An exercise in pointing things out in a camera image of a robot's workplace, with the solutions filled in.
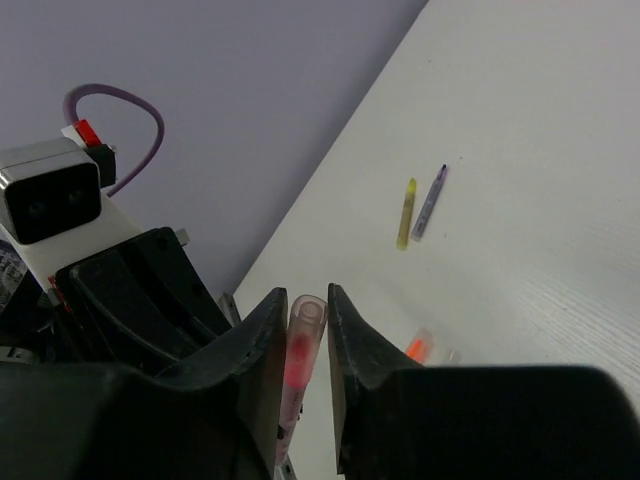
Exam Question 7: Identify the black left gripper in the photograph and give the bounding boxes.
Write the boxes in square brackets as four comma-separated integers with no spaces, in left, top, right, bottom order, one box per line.
[1,227,288,479]

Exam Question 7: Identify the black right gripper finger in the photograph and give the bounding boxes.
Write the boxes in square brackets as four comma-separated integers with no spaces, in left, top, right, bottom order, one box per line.
[327,284,639,479]

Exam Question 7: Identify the red pink marker pen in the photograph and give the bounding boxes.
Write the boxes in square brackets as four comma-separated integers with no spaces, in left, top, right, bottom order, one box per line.
[275,295,327,467]

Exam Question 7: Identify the yellow marker pen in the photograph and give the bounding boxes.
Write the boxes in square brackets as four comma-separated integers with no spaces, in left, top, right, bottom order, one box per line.
[396,178,417,250]

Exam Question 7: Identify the grey purple marker pen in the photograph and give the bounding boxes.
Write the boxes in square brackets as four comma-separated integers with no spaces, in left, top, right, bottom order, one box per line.
[411,164,448,241]

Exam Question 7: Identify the light orange marker pen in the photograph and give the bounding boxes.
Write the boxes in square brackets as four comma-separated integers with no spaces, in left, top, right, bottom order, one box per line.
[441,348,461,366]

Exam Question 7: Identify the aluminium front frame rails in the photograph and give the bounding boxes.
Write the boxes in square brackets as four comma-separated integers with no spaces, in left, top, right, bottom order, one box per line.
[218,292,242,327]

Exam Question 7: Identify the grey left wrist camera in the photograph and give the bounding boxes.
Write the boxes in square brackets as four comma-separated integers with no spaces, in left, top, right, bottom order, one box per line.
[1,137,102,245]

